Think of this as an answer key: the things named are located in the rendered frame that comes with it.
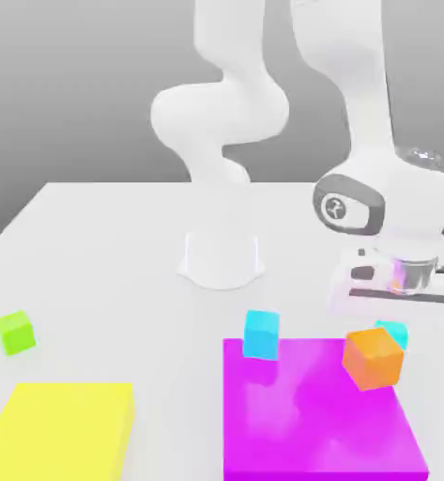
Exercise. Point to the small green cube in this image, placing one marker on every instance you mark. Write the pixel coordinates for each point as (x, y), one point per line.
(15, 333)

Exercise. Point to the large magenta box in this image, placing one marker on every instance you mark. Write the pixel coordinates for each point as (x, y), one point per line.
(319, 413)

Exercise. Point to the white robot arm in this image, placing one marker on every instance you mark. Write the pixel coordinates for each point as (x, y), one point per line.
(221, 112)

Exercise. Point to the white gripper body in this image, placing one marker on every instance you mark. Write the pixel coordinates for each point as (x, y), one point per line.
(394, 300)

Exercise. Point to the small orange cube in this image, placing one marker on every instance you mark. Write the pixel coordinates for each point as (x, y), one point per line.
(373, 359)

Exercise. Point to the small turquoise cube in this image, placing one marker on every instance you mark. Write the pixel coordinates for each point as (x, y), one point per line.
(398, 330)

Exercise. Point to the small blue cube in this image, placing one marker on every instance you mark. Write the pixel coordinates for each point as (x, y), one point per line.
(261, 336)

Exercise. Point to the large yellow box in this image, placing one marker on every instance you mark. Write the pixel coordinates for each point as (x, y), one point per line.
(60, 432)

